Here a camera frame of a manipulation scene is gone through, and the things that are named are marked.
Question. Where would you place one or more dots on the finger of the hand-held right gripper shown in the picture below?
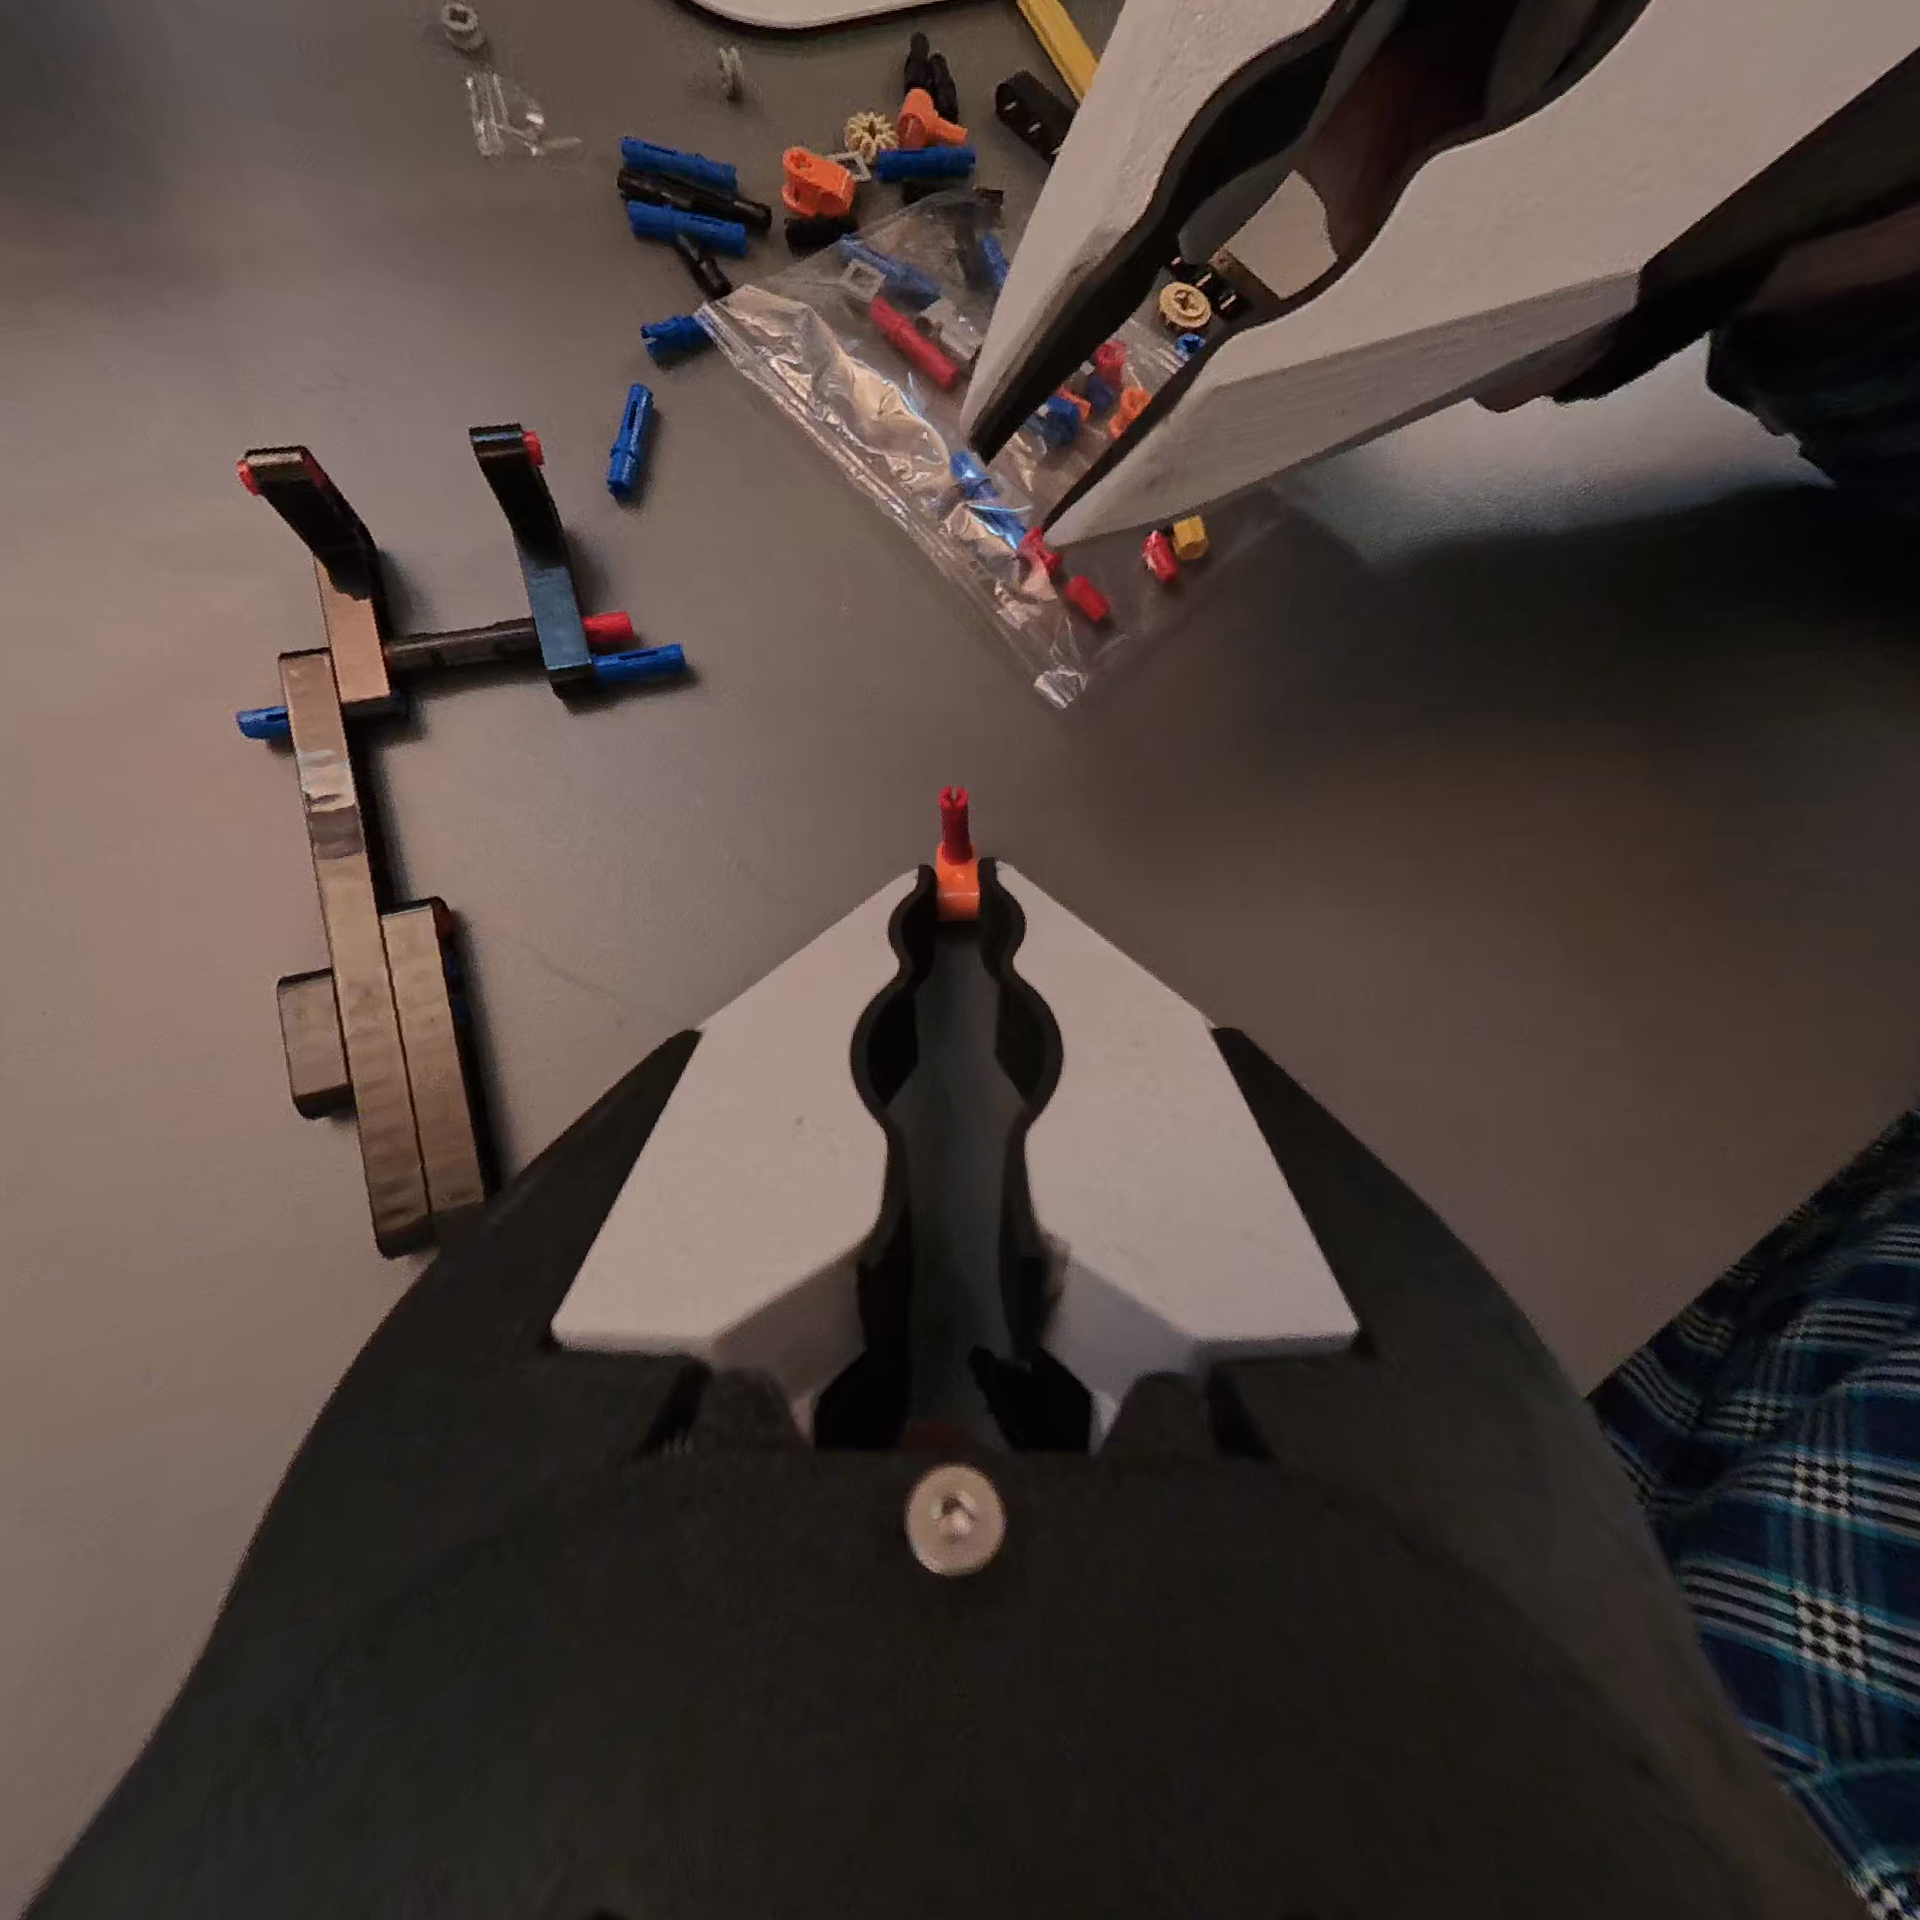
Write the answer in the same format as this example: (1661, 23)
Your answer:
(1141, 148)
(1425, 345)

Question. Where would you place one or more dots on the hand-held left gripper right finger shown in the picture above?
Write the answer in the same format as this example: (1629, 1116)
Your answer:
(1185, 1201)

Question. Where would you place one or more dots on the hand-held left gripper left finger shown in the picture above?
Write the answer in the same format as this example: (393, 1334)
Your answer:
(721, 1201)

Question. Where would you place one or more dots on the small yellow brick piece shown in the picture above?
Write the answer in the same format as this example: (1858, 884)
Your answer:
(1189, 536)

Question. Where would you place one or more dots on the clear bag of brick parts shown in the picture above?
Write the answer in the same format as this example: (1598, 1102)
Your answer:
(841, 390)

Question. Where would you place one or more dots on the orange connector with red pin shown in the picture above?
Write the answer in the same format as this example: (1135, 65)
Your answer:
(957, 884)

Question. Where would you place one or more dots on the black brick beam assembly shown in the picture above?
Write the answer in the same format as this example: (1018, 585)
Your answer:
(354, 902)

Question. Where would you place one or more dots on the grey desk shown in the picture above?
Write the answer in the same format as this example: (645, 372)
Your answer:
(1350, 902)

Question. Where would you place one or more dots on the long yellow brick stick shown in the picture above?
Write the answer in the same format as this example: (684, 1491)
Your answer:
(1059, 43)

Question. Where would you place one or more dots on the tan round brick piece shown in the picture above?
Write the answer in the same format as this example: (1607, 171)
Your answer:
(1189, 300)

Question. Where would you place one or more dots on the orange brick connector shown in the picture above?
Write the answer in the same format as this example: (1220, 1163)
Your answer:
(819, 177)
(934, 123)

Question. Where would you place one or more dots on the tan brick gear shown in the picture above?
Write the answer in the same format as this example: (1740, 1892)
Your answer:
(870, 136)

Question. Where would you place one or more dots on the small grey square piece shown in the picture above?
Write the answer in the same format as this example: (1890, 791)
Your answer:
(862, 278)

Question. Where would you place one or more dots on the small red brick pin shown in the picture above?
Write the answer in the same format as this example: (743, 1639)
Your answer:
(1159, 552)

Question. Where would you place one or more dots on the group of loose black pins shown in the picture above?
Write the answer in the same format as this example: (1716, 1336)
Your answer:
(691, 195)

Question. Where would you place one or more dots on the short blue brick pin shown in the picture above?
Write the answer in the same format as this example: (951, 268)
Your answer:
(675, 331)

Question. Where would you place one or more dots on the clear plastic scrap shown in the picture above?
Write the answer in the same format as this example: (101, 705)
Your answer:
(517, 113)

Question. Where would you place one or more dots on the person's plaid shirt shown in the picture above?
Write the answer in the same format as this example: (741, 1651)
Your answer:
(1799, 1500)

